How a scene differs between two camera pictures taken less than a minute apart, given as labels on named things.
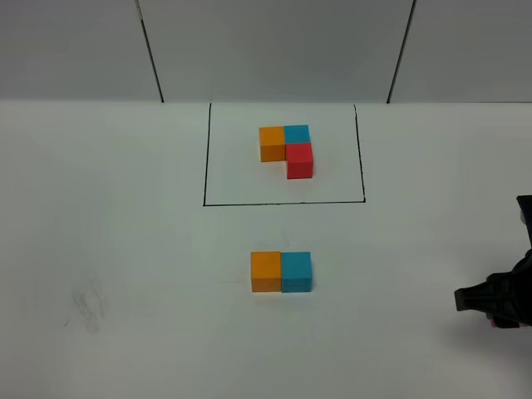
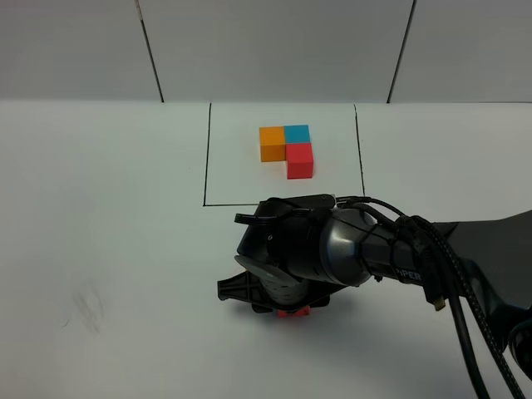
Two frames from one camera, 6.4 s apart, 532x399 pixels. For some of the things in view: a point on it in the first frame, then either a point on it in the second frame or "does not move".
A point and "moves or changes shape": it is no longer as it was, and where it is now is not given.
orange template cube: x=273 y=144 does not move
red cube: x=493 y=324 moves or changes shape
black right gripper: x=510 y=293 → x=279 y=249
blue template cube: x=298 y=134 does not move
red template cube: x=299 y=158 does not move
